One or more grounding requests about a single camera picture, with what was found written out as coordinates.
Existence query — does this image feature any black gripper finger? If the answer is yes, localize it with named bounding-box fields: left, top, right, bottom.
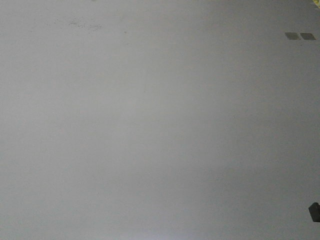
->
left=308, top=202, right=320, bottom=222

